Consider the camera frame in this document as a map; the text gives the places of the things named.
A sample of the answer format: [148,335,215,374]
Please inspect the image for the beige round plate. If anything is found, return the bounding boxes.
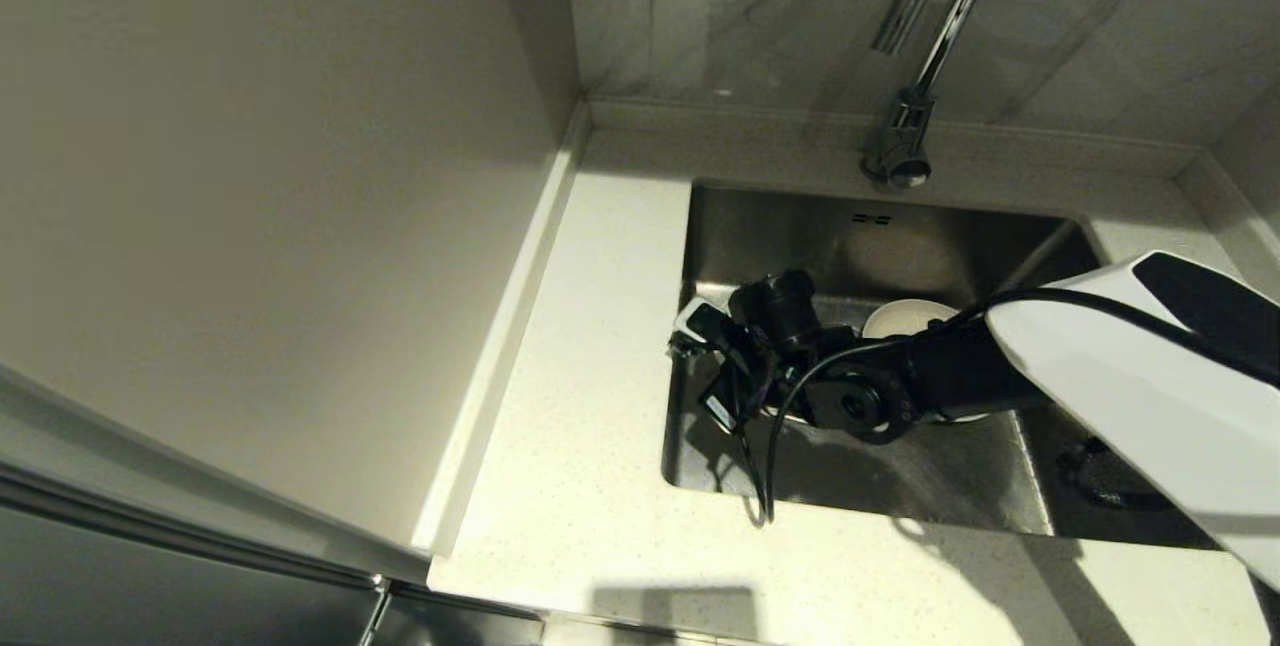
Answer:
[862,299,1006,425]

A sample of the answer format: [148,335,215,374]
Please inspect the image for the stainless steel sink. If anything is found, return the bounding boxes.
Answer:
[660,181,1249,552]

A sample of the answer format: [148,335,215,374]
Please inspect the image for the chrome gooseneck faucet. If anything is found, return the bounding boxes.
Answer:
[860,0,1007,190]

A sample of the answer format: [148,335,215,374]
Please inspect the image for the beige cabinet side panel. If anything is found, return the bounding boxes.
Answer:
[0,0,583,567]

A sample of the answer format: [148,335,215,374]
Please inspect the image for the grey cabinet door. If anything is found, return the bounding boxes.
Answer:
[0,366,546,646]

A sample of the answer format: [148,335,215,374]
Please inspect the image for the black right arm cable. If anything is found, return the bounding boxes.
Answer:
[735,288,1280,527]

